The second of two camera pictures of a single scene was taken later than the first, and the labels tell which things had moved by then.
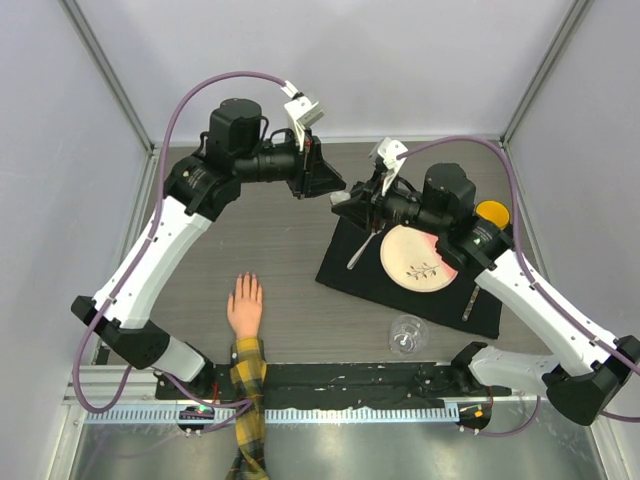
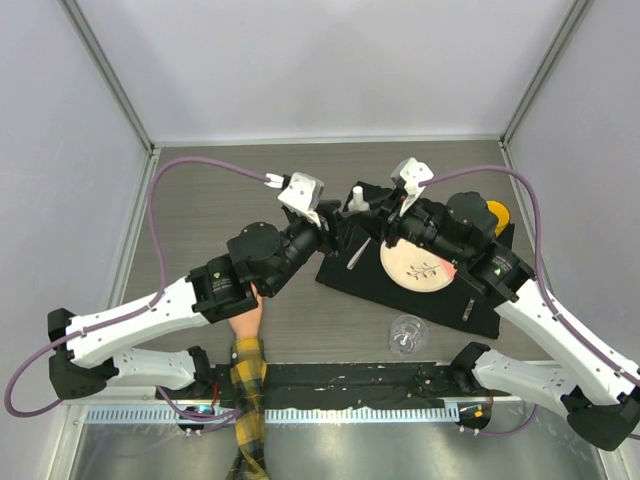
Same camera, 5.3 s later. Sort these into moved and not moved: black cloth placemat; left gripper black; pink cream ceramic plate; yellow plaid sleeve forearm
Moved: left gripper black
Not moved: yellow plaid sleeve forearm; pink cream ceramic plate; black cloth placemat
